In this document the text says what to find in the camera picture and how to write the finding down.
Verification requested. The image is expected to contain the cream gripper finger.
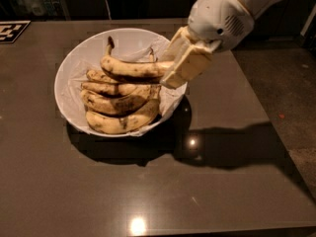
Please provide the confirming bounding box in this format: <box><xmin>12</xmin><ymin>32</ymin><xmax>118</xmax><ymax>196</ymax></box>
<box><xmin>159</xmin><ymin>27</ymin><xmax>197</xmax><ymax>63</ymax></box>
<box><xmin>160</xmin><ymin>40</ymin><xmax>221</xmax><ymax>89</ymax></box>

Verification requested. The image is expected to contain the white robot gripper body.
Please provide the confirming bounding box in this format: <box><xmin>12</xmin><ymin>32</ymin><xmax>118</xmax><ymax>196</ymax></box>
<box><xmin>188</xmin><ymin>0</ymin><xmax>255</xmax><ymax>51</ymax></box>

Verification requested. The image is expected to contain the spotted yellow banana with stem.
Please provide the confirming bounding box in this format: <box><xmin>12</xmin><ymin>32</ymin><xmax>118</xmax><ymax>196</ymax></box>
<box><xmin>100</xmin><ymin>37</ymin><xmax>173</xmax><ymax>84</ymax></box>

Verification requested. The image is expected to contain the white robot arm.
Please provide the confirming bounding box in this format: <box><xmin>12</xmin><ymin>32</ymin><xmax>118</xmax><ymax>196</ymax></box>
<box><xmin>161</xmin><ymin>0</ymin><xmax>281</xmax><ymax>89</ymax></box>

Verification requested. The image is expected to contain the right spotted banana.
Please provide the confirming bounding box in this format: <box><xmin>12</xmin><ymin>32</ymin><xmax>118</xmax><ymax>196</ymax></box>
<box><xmin>81</xmin><ymin>81</ymin><xmax>148</xmax><ymax>97</ymax></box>

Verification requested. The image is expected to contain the left spotted banana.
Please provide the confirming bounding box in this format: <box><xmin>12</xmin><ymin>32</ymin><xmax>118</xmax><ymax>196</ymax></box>
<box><xmin>80</xmin><ymin>85</ymin><xmax>161</xmax><ymax>117</ymax></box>

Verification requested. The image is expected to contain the upper left small banana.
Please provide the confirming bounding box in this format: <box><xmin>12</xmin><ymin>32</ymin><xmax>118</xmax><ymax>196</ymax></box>
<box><xmin>86</xmin><ymin>69</ymin><xmax>119</xmax><ymax>84</ymax></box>

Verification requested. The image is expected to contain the white bowl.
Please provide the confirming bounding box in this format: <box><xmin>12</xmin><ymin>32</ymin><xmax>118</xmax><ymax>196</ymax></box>
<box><xmin>53</xmin><ymin>28</ymin><xmax>189</xmax><ymax>138</ymax></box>

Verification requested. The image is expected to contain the bottom front yellow banana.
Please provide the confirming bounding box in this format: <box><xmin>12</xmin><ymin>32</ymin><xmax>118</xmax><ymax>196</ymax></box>
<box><xmin>86</xmin><ymin>99</ymin><xmax>160</xmax><ymax>134</ymax></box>

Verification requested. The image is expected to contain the black white fiducial marker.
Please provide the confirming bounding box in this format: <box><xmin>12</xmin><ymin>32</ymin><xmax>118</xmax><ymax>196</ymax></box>
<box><xmin>0</xmin><ymin>21</ymin><xmax>31</xmax><ymax>44</ymax></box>

